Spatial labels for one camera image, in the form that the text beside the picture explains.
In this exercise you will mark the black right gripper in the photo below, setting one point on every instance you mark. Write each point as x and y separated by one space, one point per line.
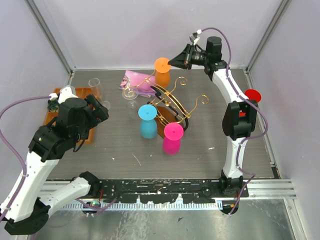
183 59

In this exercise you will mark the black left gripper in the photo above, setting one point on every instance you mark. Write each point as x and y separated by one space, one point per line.
100 114

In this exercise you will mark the orange wine glass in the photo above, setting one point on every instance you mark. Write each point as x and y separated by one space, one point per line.
162 72

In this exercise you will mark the wooden compartment tray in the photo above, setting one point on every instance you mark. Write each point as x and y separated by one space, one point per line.
80 92

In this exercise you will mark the clear tall wine glass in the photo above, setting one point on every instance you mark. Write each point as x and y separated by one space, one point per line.
97 90

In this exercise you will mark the gold wire wine glass rack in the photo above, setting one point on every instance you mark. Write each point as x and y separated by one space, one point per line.
169 109

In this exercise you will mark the red wine glass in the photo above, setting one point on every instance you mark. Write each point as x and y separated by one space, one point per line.
252 95

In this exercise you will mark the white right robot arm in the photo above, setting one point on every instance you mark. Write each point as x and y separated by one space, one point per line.
239 120

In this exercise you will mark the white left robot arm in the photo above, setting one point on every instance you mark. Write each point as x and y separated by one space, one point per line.
24 210

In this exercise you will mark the clear wine glass on left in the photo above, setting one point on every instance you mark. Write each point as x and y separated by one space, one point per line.
130 93

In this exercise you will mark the blue wine glass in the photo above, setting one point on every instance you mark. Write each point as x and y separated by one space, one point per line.
148 126

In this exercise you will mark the pink wine glass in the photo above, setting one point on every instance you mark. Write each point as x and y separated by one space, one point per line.
173 132

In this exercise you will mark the dark floral rolled cloth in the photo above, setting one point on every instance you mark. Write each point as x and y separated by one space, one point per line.
53 106

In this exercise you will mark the aluminium frame rail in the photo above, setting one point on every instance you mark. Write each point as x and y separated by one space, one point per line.
258 189

